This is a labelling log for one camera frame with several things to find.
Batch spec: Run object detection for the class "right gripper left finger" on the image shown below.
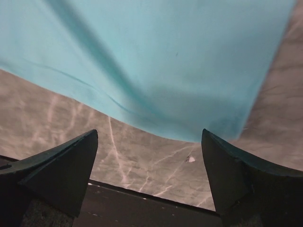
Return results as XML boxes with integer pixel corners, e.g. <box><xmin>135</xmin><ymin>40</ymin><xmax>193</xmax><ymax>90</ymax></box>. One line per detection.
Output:
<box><xmin>0</xmin><ymin>130</ymin><xmax>98</xmax><ymax>227</ymax></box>

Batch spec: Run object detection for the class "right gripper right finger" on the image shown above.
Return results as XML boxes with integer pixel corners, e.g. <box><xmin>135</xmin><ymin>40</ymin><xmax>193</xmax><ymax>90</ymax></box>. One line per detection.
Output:
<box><xmin>201</xmin><ymin>129</ymin><xmax>303</xmax><ymax>227</ymax></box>

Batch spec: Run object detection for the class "turquoise t-shirt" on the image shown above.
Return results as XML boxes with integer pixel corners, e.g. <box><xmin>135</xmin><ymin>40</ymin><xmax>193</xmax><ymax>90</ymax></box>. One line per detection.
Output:
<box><xmin>0</xmin><ymin>0</ymin><xmax>295</xmax><ymax>142</ymax></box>

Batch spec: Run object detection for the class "black base bar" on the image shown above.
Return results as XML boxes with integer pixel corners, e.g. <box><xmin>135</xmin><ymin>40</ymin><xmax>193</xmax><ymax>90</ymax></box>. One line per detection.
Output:
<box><xmin>0</xmin><ymin>156</ymin><xmax>222</xmax><ymax>227</ymax></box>

